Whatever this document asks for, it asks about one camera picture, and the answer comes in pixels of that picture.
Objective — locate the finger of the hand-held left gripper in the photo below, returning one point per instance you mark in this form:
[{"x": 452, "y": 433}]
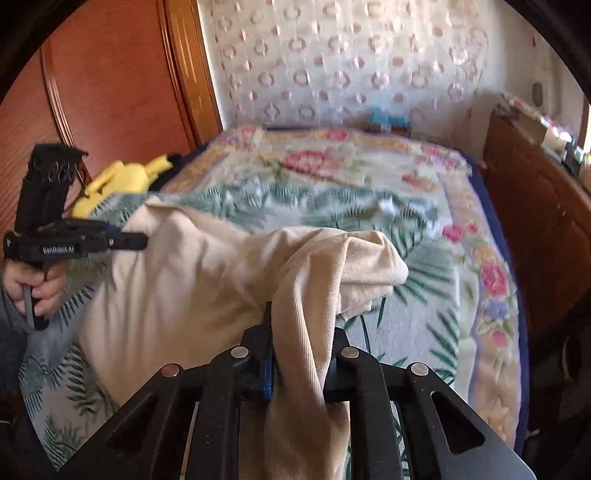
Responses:
[
  {"x": 113, "y": 229},
  {"x": 131, "y": 241}
]

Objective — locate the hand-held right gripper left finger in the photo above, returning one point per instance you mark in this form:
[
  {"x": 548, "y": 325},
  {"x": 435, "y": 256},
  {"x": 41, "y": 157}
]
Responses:
[{"x": 263, "y": 364}]

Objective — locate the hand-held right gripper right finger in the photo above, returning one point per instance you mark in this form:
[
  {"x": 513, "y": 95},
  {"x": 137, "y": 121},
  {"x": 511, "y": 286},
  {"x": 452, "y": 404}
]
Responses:
[{"x": 339, "y": 369}]

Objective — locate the wooden slatted wardrobe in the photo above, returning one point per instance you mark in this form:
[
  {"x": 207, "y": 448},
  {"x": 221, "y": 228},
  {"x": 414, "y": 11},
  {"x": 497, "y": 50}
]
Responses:
[{"x": 115, "y": 83}]

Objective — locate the round hand fan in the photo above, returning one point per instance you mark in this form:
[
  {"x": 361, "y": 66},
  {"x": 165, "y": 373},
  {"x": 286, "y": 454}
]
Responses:
[{"x": 537, "y": 92}]

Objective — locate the long wooden cabinet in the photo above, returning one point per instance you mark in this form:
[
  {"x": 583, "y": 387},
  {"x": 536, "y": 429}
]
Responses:
[{"x": 531, "y": 207}]

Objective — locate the sheer circle-patterned curtain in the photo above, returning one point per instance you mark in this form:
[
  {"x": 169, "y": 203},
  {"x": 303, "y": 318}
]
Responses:
[{"x": 346, "y": 60}]

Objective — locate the person's left hand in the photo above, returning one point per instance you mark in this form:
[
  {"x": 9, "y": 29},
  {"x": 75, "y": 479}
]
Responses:
[{"x": 53, "y": 288}]

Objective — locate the beige printed t-shirt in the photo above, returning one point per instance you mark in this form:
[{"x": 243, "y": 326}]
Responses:
[{"x": 194, "y": 286}]

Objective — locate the yellow plush toy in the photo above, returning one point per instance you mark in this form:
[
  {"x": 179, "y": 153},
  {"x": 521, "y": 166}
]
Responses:
[{"x": 120, "y": 177}]

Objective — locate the floral blanket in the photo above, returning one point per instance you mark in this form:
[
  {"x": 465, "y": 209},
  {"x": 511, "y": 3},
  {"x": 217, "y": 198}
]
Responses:
[{"x": 346, "y": 184}]

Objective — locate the blue box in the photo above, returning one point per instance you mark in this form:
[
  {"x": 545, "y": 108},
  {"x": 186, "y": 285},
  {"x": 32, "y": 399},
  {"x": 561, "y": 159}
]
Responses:
[{"x": 388, "y": 120}]

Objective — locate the cardboard box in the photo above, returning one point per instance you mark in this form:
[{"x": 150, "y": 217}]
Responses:
[{"x": 533, "y": 127}]

